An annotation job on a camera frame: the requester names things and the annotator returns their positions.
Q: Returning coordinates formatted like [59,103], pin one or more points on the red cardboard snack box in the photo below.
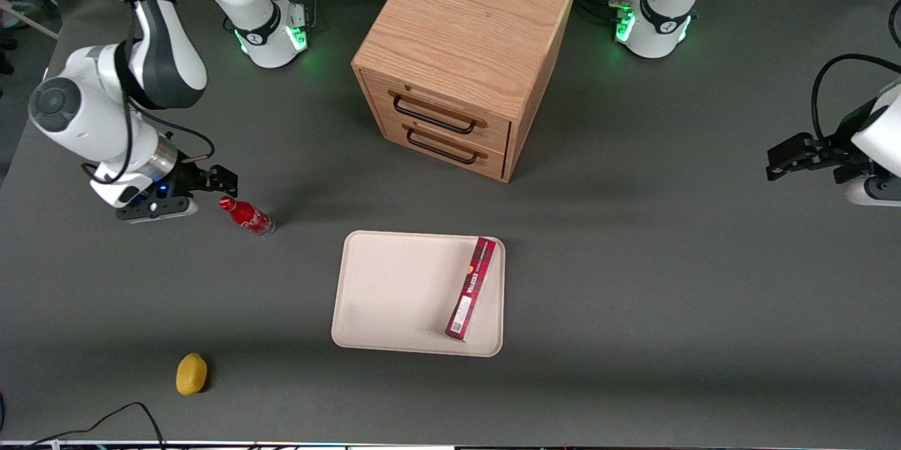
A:
[471,288]

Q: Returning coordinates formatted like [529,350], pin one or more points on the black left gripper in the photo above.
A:
[839,150]

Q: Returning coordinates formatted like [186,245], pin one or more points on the yellow lemon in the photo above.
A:
[191,374]

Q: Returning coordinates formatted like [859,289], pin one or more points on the red coke bottle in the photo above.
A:
[248,217]

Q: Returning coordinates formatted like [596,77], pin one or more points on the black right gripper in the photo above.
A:
[188,177]

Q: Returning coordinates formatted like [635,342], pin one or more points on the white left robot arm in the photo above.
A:
[662,20]

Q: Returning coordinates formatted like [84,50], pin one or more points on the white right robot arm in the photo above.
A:
[169,48]

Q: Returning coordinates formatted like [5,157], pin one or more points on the beige plastic tray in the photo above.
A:
[401,288]

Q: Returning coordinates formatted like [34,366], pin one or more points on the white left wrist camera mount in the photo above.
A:
[862,193]

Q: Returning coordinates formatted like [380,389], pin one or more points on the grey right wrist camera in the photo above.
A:
[158,210]

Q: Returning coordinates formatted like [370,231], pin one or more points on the wooden drawer front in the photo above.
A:
[429,129]
[436,99]

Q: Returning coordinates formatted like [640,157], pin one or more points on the wooden drawer cabinet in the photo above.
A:
[464,20]

